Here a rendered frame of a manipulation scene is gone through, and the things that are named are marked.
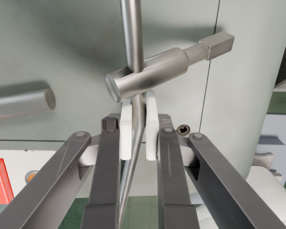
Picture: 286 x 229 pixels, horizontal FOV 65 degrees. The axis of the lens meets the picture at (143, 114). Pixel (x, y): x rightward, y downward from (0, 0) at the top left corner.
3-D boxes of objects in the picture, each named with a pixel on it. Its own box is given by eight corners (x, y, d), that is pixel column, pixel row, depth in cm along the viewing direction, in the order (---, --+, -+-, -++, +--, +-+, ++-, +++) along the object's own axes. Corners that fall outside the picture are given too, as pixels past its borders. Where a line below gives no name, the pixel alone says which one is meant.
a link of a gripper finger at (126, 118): (130, 161, 16) (120, 161, 16) (132, 117, 22) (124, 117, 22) (131, 123, 15) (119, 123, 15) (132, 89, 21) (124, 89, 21)
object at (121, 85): (220, 23, 20) (101, 68, 16) (240, 33, 18) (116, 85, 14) (216, 47, 21) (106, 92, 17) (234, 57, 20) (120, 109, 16)
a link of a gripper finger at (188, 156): (160, 147, 14) (209, 148, 14) (155, 112, 18) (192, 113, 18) (158, 167, 14) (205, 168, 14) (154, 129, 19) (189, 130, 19)
